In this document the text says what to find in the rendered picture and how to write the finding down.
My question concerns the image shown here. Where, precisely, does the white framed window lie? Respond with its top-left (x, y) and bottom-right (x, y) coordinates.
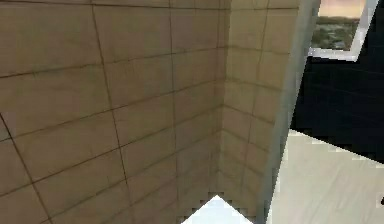
top-left (307, 0), bottom-right (380, 63)

